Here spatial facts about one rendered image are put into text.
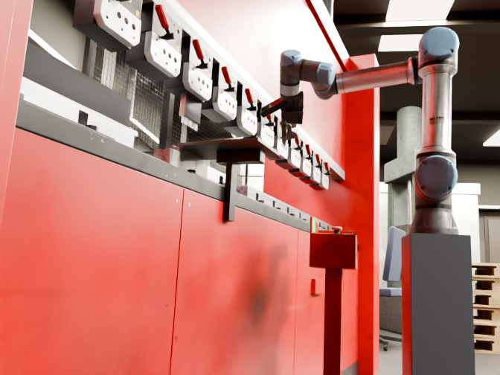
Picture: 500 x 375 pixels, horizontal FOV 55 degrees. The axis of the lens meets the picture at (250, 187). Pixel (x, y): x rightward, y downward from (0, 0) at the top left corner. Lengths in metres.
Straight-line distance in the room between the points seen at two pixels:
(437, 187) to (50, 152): 1.08
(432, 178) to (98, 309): 1.00
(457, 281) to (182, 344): 0.85
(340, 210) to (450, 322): 2.07
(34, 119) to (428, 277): 1.20
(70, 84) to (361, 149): 2.29
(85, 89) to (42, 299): 1.21
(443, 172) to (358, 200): 2.06
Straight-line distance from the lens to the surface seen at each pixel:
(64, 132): 0.92
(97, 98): 2.02
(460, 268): 1.63
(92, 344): 1.00
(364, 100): 3.74
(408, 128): 7.09
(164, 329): 1.20
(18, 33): 0.75
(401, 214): 7.25
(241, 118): 1.85
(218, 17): 1.79
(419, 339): 1.61
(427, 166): 1.53
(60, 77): 1.89
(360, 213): 3.53
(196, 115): 1.61
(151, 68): 1.42
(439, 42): 1.67
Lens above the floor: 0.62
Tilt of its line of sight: 10 degrees up
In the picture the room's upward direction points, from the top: 3 degrees clockwise
